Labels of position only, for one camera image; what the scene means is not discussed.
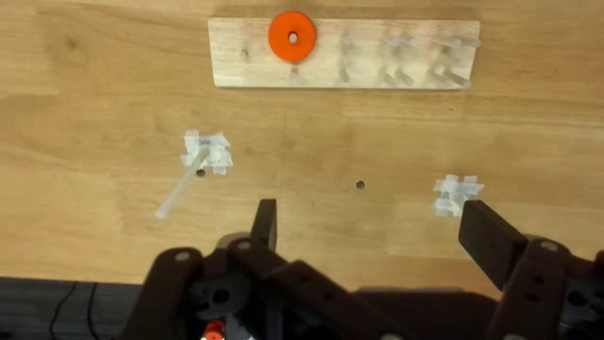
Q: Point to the orange disk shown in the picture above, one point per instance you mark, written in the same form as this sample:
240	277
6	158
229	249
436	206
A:
280	49

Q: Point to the wooden base with pegs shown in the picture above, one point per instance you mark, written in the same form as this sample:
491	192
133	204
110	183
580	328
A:
365	53

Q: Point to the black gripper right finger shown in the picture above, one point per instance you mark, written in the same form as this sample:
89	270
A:
540	283

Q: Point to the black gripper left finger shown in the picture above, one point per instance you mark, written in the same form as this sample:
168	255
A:
265	294

